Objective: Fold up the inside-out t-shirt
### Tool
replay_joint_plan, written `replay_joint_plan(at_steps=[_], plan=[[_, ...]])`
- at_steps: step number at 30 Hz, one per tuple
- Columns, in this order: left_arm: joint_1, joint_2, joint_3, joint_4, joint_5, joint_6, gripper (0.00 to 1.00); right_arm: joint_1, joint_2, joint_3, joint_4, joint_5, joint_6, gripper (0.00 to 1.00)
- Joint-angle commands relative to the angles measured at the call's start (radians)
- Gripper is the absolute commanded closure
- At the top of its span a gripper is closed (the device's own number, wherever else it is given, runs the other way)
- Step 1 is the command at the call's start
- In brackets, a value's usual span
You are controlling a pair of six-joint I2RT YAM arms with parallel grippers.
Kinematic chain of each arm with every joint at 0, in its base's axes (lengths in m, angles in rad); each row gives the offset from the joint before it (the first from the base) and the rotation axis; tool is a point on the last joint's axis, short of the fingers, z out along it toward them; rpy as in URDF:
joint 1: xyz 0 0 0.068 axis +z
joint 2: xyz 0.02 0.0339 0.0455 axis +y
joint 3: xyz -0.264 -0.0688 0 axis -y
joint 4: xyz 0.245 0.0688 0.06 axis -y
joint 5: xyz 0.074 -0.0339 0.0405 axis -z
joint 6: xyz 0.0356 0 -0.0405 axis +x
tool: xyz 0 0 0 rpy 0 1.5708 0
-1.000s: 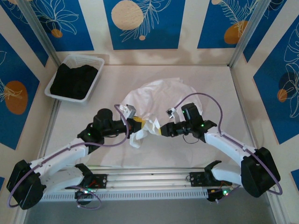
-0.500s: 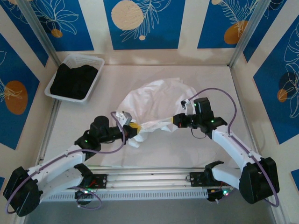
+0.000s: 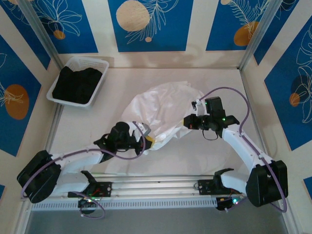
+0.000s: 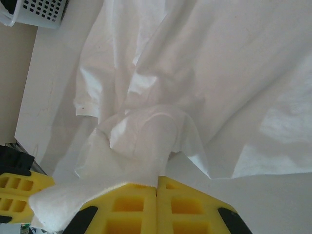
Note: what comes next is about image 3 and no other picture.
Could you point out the white t-shirt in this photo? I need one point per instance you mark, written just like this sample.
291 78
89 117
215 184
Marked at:
165 107

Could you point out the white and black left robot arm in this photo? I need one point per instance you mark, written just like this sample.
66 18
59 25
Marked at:
78 161

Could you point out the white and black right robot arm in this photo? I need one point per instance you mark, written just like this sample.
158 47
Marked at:
243 151

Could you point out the black folded clothes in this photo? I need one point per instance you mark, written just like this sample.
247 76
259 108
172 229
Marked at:
78 85

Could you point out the black controller box green light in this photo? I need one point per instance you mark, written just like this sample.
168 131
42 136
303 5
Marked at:
223 203
89 203

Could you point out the white plastic basket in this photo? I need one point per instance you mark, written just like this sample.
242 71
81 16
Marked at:
73 62

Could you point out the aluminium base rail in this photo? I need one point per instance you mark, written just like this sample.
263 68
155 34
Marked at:
156 187

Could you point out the aluminium frame post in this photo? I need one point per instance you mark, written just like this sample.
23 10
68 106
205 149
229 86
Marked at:
263 26
40 31

